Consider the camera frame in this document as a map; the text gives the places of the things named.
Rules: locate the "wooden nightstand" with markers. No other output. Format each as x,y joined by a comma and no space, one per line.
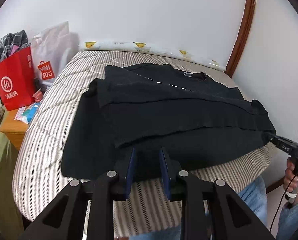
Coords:
13,131

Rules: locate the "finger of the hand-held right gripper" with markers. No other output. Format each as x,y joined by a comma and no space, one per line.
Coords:
271,138

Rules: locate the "red paper bag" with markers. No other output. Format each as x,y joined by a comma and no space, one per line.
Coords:
16,80

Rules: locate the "small red box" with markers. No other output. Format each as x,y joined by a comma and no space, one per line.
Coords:
37,95

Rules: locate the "blue white packet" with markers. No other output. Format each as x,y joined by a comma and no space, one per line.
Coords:
30,112

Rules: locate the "brown wooden door frame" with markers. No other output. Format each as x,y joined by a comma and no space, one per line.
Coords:
249,17

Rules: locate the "blue jeans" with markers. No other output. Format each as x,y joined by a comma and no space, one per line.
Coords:
254,200

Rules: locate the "plaid cloth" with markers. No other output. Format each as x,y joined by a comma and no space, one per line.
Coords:
11,41

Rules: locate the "black sweatshirt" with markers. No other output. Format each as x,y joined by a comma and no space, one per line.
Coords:
164,120

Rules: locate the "white duck-print roll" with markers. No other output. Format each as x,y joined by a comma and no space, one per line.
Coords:
114,45

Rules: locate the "white plastic bag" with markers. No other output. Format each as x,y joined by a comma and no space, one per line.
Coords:
53,50

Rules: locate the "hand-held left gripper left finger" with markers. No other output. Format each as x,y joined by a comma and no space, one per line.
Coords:
129,177

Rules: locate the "green bed sheet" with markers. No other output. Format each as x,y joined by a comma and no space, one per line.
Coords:
1,175

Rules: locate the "person's right hand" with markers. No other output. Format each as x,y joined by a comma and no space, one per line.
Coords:
289,177

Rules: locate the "striped mattress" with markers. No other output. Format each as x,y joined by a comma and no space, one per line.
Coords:
51,130

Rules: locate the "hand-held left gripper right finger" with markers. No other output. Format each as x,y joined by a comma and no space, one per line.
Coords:
164,177

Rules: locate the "brown wooden baseboard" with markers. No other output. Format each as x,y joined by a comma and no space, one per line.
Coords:
276,185

